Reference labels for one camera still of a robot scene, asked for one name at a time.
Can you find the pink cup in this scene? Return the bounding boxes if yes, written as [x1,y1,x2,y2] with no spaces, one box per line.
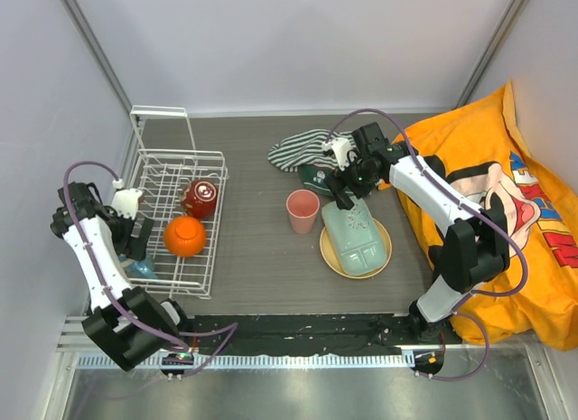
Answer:
[285,189,321,234]

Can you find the white wire dish rack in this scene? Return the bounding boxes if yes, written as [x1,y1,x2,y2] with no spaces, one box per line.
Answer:
[125,106,228,299]

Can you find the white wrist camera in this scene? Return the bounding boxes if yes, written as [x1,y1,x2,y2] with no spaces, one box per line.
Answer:
[322,137,358,171]
[110,179,144,219]

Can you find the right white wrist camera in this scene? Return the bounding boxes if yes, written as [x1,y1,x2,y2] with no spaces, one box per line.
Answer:
[322,137,358,171]

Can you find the blue patterned bowl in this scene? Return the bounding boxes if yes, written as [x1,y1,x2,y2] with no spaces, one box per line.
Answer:
[119,254,157,280]

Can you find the yellow round plate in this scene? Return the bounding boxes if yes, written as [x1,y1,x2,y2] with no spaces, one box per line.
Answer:
[319,219,393,280]

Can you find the orange bowl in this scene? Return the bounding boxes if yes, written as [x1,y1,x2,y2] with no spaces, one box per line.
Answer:
[163,216,207,257]

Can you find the red patterned cup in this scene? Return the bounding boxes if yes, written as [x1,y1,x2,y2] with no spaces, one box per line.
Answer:
[180,180,218,219]

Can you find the green striped towel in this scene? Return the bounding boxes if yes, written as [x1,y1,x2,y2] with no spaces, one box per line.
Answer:
[267,128,338,197]

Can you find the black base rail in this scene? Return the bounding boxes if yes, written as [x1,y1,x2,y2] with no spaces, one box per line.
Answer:
[182,313,461,357]

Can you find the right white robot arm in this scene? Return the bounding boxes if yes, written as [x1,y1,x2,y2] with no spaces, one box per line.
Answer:
[322,123,509,343]

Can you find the light green divided tray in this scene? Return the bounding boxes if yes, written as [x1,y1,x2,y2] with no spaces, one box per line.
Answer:
[322,199,387,275]

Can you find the orange cartoon cloth bag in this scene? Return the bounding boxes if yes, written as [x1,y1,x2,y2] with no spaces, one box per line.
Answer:
[406,84,577,350]

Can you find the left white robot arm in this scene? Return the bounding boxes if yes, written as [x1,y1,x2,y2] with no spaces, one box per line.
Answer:
[51,182,192,371]

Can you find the white slotted cable duct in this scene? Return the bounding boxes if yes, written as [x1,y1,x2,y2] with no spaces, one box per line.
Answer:
[76,351,415,369]

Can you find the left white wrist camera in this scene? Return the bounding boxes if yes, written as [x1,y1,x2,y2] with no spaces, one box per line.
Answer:
[110,179,144,219]

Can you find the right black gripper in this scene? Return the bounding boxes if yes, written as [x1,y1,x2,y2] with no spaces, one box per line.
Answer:
[324,151,380,210]

